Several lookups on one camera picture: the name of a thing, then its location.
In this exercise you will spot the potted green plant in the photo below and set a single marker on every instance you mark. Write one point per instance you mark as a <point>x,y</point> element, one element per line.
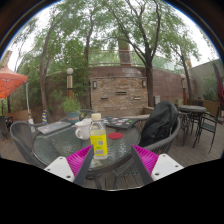
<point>70,106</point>

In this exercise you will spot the black backpack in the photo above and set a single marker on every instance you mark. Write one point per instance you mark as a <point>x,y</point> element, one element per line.
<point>160,123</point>

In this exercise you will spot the grey wall box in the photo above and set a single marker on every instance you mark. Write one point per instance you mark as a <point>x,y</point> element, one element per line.
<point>156,100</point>

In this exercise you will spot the blue yellow striped cone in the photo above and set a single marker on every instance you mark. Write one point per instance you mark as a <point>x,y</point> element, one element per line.
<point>44,117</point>

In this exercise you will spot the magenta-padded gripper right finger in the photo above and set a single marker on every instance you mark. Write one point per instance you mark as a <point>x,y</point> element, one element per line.
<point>165,168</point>

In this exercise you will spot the black laptop with stickers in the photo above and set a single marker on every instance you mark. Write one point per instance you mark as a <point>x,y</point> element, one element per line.
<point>119,122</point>

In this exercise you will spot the orange patio umbrella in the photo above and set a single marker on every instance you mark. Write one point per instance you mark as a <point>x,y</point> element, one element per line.
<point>11,83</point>

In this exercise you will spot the white ceramic mug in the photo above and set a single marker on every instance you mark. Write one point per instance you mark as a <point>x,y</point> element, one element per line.
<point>83,130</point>

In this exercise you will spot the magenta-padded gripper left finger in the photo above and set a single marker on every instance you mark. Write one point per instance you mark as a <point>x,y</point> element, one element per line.
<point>56,168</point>

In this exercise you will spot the clear bottle with yellow label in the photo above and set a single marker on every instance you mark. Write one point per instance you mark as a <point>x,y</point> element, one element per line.
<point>98,141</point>

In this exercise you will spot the globe-topped lamp post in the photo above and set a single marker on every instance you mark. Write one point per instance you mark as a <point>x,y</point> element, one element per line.
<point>184,90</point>
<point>70,83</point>

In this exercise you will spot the round dark patio table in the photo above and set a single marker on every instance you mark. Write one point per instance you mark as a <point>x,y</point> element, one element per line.
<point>191,109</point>

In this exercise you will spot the closed red umbrella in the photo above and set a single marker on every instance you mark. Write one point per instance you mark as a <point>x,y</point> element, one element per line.
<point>219,86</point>

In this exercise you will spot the black wall lamp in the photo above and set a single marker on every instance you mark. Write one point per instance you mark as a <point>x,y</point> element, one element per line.
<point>144,84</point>
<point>94,85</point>

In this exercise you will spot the wicker chair holding backpack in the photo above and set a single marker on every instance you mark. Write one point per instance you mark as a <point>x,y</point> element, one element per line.
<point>160,148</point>

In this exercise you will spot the dark metal patio chair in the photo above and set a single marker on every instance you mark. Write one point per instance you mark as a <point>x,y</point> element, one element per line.
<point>208,126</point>

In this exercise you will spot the grey laptop with stickers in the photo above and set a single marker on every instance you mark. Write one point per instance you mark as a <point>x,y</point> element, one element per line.
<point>53,127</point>

